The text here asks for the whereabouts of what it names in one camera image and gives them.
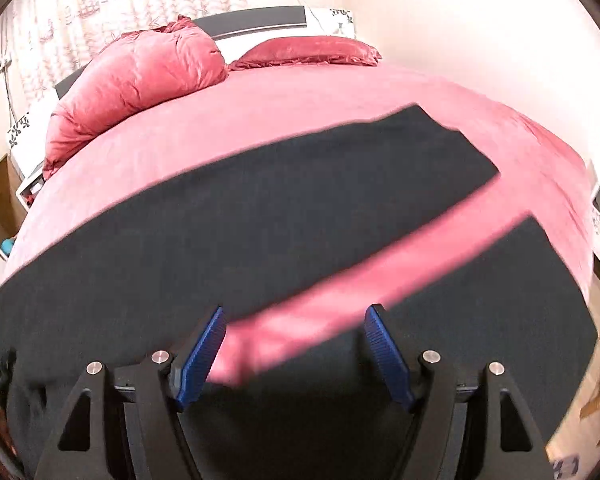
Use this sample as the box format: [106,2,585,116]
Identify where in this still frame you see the large pink pillow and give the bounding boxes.
[44,15,229,180]

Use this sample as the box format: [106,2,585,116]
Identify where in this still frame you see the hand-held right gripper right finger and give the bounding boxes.
[364,304,553,480]

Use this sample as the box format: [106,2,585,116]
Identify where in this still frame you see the black pants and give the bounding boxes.
[0,104,600,480]

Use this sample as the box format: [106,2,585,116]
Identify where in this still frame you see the pink bed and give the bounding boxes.
[2,62,598,391]

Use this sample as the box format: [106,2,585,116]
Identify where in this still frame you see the white flower print nightstand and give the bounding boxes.
[305,6,356,40]
[7,97,61,208]

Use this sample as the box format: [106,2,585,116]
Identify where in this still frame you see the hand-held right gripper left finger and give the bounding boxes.
[32,306,227,480]

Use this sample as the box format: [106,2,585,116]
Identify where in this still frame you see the wooden desk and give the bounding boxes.
[0,152,28,263]

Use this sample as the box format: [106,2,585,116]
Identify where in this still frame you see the dark headboard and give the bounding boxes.
[55,6,307,101]

